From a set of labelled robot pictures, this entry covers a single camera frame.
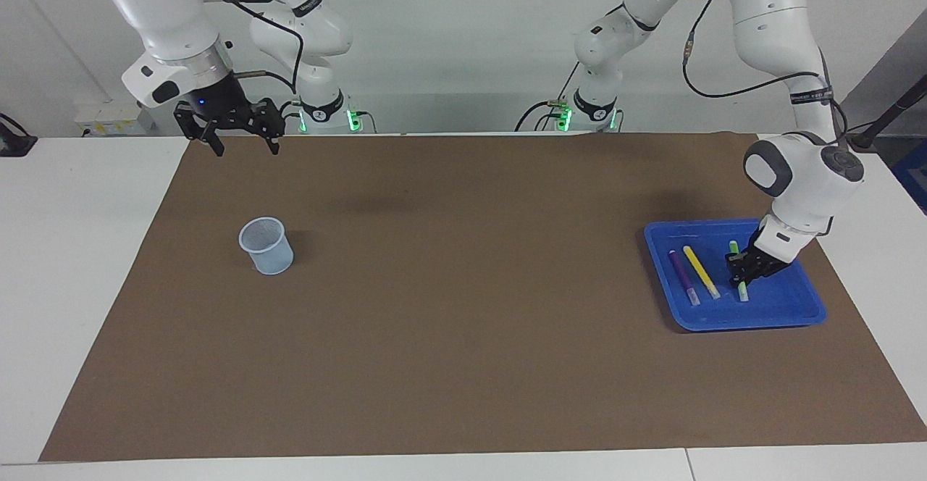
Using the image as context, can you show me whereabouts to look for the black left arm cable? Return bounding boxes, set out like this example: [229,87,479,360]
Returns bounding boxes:
[681,0,850,150]

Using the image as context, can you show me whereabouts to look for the black left base cable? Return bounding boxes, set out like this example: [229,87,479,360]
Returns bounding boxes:
[514,64,584,133]

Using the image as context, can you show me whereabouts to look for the purple pen white cap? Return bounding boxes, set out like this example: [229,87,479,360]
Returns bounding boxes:
[668,250,701,306]

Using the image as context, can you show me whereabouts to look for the white power strip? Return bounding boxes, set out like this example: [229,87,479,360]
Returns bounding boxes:
[74,101,154,136]

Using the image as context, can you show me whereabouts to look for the black stand pole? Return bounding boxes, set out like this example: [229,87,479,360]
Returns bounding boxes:
[844,75,927,152]

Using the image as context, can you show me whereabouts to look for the green pen white cap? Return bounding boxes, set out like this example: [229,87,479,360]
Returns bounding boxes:
[729,240,749,303]

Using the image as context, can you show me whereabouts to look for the blue box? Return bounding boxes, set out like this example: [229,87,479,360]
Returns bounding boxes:
[891,159,927,215]

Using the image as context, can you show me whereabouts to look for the yellow pen white cap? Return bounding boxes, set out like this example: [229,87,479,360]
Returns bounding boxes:
[683,246,722,301]

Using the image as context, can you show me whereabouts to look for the clear plastic cup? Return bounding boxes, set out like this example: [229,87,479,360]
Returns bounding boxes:
[238,217,295,276]

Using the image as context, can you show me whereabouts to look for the brown table mat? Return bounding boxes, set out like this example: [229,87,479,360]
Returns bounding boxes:
[38,132,927,463]

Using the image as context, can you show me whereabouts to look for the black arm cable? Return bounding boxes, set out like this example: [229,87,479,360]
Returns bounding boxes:
[681,0,850,150]
[192,0,306,94]

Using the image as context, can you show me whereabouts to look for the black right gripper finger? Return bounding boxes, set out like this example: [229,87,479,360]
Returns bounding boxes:
[246,96,286,156]
[173,101,226,157]

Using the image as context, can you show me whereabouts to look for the blue plastic tray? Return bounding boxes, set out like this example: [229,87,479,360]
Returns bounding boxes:
[643,218,828,333]

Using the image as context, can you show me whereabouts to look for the black clamp mount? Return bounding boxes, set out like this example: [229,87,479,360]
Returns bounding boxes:
[0,113,38,157]

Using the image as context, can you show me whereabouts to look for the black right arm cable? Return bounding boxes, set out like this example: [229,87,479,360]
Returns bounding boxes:
[192,0,306,94]

